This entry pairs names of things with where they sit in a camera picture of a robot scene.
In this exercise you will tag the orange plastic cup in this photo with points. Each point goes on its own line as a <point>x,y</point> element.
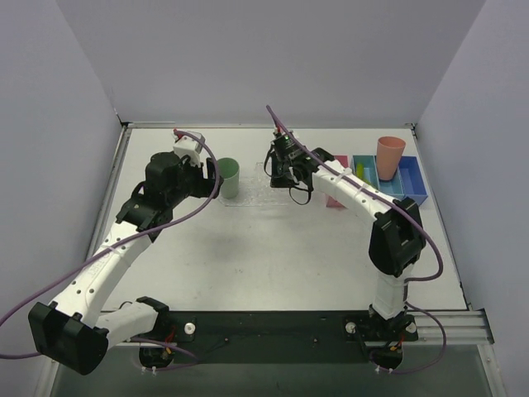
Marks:
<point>389,152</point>

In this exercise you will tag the large clear textured tray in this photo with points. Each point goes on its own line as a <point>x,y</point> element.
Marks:
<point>248,197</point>

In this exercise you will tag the light blue organizer box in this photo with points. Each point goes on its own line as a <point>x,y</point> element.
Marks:
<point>391,187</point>

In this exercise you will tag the green plastic cup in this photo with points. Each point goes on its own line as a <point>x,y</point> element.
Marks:
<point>230,172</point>

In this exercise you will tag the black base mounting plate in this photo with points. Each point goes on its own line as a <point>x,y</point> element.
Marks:
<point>274,337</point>

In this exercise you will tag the aluminium rail frame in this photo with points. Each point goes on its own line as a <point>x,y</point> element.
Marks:
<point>462,327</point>

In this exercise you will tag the dark blue organizer box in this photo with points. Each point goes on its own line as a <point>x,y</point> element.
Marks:
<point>412,181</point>

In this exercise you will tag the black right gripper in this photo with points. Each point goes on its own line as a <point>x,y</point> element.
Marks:
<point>281,168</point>

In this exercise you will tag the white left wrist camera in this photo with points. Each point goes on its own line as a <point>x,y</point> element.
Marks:
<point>188,144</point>

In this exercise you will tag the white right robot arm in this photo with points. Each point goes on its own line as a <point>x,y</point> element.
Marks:
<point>395,244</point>

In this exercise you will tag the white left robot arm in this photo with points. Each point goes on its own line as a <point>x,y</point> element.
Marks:
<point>71,329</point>

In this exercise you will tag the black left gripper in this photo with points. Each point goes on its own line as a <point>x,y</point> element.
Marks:
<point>211,177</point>

